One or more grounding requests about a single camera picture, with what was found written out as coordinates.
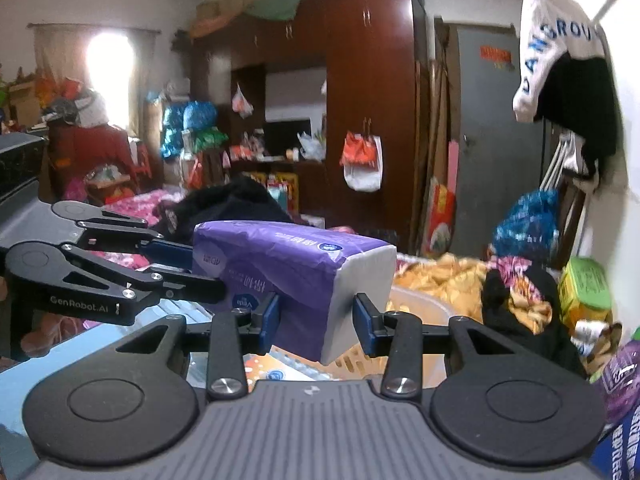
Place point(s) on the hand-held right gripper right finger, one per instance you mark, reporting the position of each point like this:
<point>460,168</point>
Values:
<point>362,321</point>

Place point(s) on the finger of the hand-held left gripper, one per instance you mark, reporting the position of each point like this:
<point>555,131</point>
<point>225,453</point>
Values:
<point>200,290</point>
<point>170,256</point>

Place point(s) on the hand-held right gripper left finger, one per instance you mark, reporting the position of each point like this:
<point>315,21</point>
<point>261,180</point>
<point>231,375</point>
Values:
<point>270,317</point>

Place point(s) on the purple tissue pack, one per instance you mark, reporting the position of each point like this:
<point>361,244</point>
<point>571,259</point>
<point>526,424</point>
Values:
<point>290,280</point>

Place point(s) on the white and blue printed packet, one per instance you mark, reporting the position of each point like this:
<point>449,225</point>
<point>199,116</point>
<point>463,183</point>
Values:
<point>285,372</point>

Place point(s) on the beige plastic basket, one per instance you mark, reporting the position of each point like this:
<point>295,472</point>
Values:
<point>420,305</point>

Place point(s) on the pink floral bedsheet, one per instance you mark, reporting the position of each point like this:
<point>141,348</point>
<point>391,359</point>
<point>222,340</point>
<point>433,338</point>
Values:
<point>135,207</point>

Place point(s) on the black clothing pile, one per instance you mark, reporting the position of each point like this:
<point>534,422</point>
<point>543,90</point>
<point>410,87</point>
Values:
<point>235,205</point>

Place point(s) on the yellow blanket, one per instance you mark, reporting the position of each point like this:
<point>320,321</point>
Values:
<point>440,280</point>

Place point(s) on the red cloth covered chair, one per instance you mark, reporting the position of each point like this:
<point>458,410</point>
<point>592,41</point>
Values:
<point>95,150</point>

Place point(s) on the green plastic bag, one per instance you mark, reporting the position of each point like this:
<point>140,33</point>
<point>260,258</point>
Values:
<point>210,139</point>

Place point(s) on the red printed bag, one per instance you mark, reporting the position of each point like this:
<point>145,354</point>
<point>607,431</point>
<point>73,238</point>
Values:
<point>440,220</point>

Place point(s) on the blue plastic bag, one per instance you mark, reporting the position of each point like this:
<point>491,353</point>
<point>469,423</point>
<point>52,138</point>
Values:
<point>197,116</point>
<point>527,225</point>

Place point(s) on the black floral cloth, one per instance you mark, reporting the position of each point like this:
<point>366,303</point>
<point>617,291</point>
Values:
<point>505,305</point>

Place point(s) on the red and white hanging bag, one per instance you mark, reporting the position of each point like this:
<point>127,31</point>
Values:
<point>361,160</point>

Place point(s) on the black television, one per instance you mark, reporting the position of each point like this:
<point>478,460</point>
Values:
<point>285,135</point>

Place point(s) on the beige window curtain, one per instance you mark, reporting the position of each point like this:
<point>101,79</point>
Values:
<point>50,55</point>

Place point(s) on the red and white plastic bag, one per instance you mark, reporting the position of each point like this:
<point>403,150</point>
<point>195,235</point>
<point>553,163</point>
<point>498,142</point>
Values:
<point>242,102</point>

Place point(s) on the green box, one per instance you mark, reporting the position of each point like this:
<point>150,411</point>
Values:
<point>582,290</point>

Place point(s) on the grey door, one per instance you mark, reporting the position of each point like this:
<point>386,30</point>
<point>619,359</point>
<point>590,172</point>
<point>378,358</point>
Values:
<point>485,125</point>

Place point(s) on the brown wooden wardrobe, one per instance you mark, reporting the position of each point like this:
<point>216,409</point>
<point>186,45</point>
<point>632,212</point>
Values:
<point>370,85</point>

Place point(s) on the purple plastic packet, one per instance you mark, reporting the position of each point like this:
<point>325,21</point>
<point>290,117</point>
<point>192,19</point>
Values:
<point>622,375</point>

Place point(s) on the white cloth bag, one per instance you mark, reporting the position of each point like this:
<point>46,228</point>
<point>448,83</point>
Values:
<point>575,160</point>

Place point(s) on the green cloth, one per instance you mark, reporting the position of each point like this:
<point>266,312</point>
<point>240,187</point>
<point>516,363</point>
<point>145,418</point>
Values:
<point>275,2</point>

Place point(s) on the red door sign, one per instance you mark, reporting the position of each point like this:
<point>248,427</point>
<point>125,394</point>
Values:
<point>496,55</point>

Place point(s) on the black hanging garment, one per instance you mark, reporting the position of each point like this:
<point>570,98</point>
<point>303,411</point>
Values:
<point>580,105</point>

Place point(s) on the white cloth with blue letters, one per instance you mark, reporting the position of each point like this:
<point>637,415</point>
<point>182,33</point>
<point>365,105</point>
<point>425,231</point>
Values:
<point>545,35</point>

